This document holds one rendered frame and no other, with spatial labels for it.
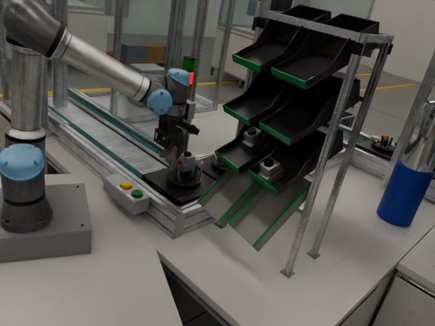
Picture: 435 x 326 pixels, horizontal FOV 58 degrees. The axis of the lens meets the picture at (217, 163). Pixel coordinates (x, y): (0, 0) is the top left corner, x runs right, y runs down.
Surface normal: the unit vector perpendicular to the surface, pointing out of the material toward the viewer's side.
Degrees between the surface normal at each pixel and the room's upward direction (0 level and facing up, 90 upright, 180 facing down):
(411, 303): 90
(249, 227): 45
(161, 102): 91
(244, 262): 0
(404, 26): 90
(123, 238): 0
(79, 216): 2
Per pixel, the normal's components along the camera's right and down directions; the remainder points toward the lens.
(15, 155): 0.19, -0.81
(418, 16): -0.74, 0.18
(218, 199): -0.45, -0.54
